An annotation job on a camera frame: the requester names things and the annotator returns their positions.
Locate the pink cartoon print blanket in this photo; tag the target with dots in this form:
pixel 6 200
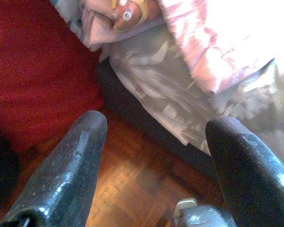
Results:
pixel 215 42

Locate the beige floral bed sheet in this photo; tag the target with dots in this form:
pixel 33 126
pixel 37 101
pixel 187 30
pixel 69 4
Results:
pixel 161 78

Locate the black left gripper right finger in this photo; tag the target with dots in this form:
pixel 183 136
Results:
pixel 251 179

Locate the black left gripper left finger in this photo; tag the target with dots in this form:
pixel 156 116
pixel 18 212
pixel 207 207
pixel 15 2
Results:
pixel 66 175

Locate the dark bed frame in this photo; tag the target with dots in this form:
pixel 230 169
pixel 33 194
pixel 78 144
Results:
pixel 137 118

